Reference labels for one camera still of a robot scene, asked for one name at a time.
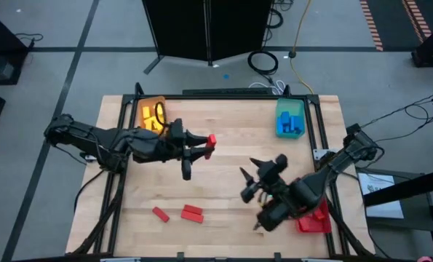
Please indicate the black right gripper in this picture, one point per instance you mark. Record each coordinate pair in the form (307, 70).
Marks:
(272, 178)

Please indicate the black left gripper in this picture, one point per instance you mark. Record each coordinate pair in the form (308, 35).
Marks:
(176, 145)

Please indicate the red wooden block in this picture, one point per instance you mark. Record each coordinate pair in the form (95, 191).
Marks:
(161, 214)
(211, 140)
(193, 209)
(318, 214)
(191, 216)

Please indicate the yellow wooden block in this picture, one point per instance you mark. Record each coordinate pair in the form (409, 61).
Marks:
(160, 109)
(146, 112)
(148, 125)
(158, 125)

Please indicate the blue wooden block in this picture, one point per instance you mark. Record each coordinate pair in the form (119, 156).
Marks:
(286, 117)
(294, 122)
(281, 126)
(300, 128)

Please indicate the orange translucent plastic bin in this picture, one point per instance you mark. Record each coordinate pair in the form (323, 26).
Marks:
(143, 102)

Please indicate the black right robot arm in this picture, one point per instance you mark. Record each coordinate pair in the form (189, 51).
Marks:
(318, 182)

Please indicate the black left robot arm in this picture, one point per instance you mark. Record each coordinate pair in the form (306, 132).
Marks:
(103, 140)

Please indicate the long black power strip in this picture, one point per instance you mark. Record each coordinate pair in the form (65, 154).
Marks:
(227, 91)

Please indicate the teal translucent plastic bin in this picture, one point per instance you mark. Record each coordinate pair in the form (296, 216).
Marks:
(289, 103)

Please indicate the red plastic bin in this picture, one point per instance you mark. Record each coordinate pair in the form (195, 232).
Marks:
(310, 226)

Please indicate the small black power adapter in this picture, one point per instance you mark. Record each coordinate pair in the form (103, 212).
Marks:
(352, 128)

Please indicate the black folding screen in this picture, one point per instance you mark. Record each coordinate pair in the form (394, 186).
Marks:
(209, 29)

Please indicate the white paper sheet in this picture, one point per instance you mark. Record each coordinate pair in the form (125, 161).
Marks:
(381, 203)

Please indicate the black side stand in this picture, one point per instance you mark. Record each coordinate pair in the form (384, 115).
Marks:
(405, 189)

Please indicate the orange black striped floor strip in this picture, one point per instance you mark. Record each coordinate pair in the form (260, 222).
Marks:
(416, 18)
(372, 25)

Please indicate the red tape roll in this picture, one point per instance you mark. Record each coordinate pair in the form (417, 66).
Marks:
(425, 259)

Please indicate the black desk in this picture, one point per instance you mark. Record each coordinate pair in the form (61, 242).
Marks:
(3, 43)

